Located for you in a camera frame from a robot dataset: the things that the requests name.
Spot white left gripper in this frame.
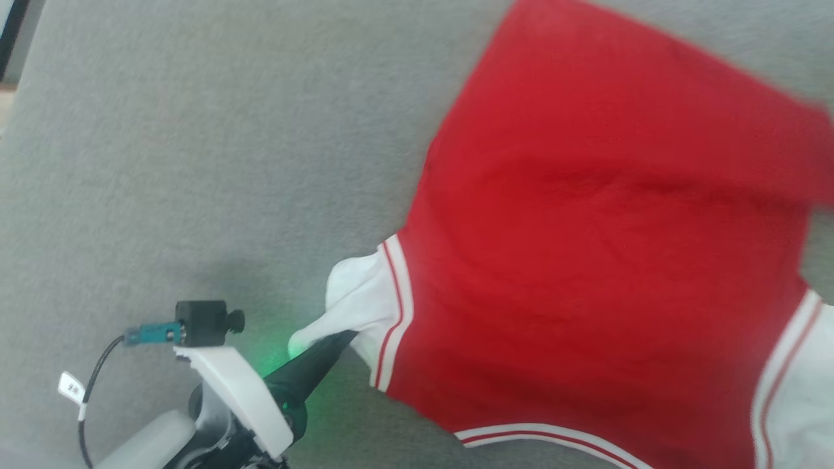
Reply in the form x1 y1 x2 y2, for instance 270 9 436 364
163 330 360 469

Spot red and white shirt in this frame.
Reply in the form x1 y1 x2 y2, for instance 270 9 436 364
287 0 834 469

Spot teal left camera cable connector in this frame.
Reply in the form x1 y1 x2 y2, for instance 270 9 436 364
123 322 184 347

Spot black left camera cable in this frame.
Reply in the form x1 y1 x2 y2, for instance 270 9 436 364
78 335 127 469

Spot white cable label tag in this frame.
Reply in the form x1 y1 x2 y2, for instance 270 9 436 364
57 371 88 421

